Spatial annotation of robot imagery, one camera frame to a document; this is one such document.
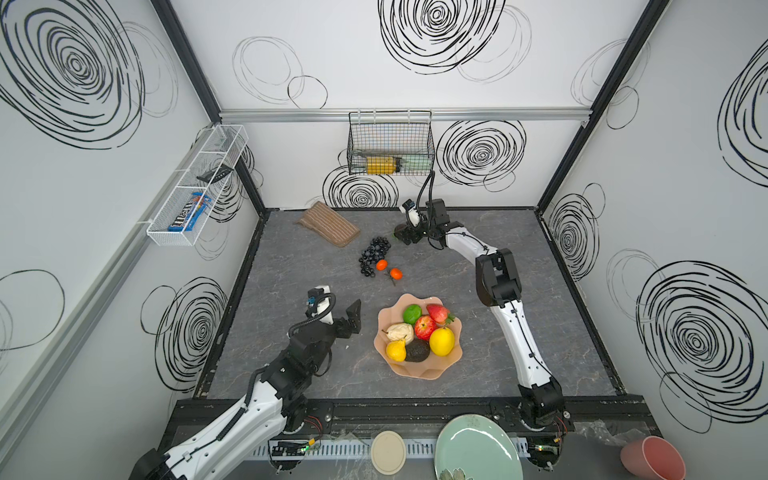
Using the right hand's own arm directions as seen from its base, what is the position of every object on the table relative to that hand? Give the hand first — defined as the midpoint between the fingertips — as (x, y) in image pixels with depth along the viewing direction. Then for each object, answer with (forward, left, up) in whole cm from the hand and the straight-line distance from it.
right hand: (403, 224), depth 111 cm
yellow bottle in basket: (-3, +7, +29) cm, 30 cm away
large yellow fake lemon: (-46, -10, +4) cm, 47 cm away
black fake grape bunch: (-15, +10, 0) cm, 18 cm away
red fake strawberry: (-38, -10, +4) cm, 40 cm away
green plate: (-68, -16, -3) cm, 70 cm away
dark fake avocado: (-48, -3, +2) cm, 48 cm away
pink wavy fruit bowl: (-51, -8, -2) cm, 51 cm away
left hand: (-38, +15, +10) cm, 42 cm away
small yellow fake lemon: (-48, +2, +4) cm, 49 cm away
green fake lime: (-37, -2, +3) cm, 37 cm away
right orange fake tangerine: (-21, +2, -2) cm, 21 cm away
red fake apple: (-41, -5, +3) cm, 42 cm away
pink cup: (-70, -52, +5) cm, 87 cm away
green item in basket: (-3, -3, +30) cm, 30 cm away
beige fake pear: (-43, +1, +3) cm, 43 cm away
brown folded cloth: (+2, +29, -2) cm, 30 cm away
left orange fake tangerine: (-18, +8, -2) cm, 19 cm away
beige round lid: (-70, +4, +3) cm, 70 cm away
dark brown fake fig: (-8, 0, +6) cm, 10 cm away
